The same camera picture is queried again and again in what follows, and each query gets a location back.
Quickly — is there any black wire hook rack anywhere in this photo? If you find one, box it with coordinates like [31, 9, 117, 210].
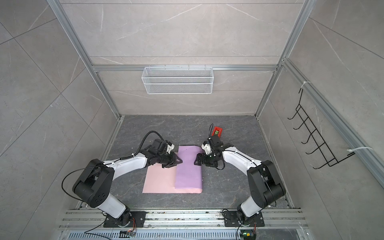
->
[287, 89, 355, 170]

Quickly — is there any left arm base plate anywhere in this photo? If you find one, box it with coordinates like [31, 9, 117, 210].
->
[103, 211, 147, 228]

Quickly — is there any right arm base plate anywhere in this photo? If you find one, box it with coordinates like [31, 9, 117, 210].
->
[221, 209, 265, 227]

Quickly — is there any white wire mesh basket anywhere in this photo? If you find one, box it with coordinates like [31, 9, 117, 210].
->
[142, 67, 214, 95]

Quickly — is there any red tape dispenser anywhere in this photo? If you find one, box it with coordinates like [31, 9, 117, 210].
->
[212, 127, 223, 138]

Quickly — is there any pink wrapping paper sheet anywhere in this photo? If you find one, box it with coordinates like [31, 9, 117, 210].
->
[143, 146, 203, 194]

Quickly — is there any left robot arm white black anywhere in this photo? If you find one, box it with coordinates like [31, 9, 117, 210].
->
[73, 139, 183, 221]

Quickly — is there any aluminium rail base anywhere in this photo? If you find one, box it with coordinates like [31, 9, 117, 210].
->
[58, 209, 313, 240]

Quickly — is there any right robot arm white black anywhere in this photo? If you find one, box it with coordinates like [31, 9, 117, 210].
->
[194, 135, 286, 224]

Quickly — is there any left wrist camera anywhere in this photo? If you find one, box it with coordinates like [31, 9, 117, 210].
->
[167, 143, 175, 154]

